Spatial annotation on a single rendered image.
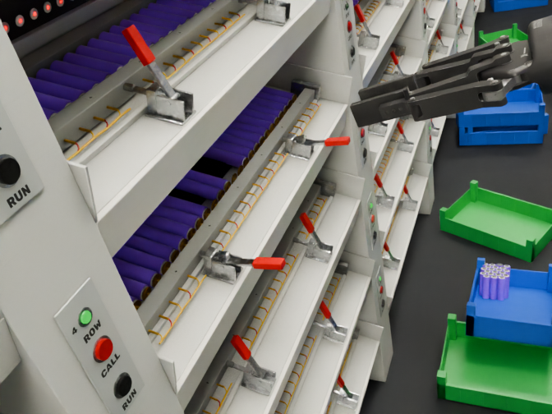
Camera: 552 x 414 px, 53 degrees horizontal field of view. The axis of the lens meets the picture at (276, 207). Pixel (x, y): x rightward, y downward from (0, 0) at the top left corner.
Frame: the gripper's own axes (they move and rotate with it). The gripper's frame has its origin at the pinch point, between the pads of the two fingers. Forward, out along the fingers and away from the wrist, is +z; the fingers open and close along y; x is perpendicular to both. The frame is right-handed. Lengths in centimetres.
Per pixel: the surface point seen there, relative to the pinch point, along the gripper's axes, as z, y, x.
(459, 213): 26, -96, 83
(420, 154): 31, -95, 58
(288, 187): 16.7, 1.5, 7.9
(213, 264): 17.6, 20.6, 5.2
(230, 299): 15.8, 23.0, 8.4
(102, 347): 11.8, 40.4, -3.1
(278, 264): 9.9, 20.1, 6.7
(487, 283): 13, -56, 79
